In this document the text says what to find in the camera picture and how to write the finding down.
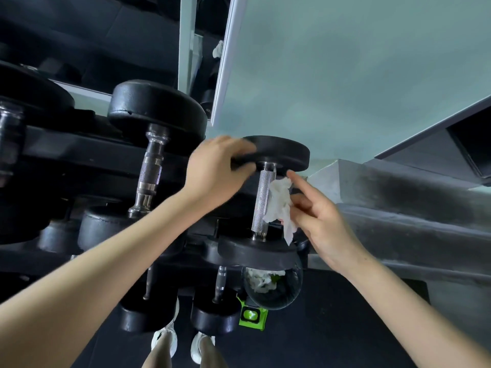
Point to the person's right hand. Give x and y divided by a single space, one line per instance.
330 233

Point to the person's left hand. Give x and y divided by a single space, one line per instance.
211 172

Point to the white wet wipe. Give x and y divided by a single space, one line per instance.
278 203

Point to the green wet wipes pack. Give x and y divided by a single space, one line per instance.
251 314

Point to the person's right forearm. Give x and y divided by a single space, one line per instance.
414 321

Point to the person's left forearm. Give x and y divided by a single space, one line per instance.
96 279

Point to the black dumbbell rack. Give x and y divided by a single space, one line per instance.
96 153

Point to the person's left white sneaker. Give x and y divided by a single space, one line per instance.
167 333

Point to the person's white sneaker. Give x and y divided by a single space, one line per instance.
197 346
167 333

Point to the person's right leg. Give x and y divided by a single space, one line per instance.
213 354

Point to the person's right white sneaker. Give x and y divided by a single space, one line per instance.
197 346

